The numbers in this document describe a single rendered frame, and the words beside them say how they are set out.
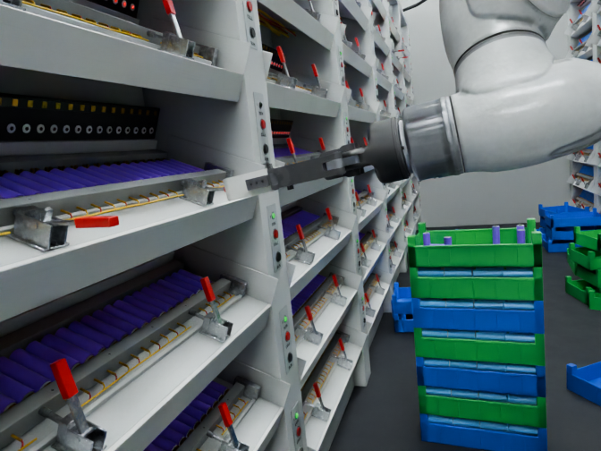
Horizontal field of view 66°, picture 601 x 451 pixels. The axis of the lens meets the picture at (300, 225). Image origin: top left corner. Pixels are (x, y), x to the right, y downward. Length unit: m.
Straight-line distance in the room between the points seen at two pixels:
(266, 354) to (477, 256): 0.57
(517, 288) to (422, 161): 0.72
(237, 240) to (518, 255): 0.66
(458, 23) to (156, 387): 0.55
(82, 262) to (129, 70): 0.22
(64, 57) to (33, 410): 0.33
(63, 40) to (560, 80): 0.47
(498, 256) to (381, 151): 0.69
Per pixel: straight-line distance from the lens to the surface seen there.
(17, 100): 0.64
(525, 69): 0.55
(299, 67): 1.52
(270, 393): 0.91
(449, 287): 1.22
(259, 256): 0.82
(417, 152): 0.53
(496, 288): 1.21
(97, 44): 0.53
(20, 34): 0.47
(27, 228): 0.46
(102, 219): 0.41
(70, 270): 0.46
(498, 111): 0.53
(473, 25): 0.60
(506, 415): 1.34
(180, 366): 0.64
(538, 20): 0.61
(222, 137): 0.83
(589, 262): 2.38
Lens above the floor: 0.79
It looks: 9 degrees down
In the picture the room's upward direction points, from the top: 6 degrees counter-clockwise
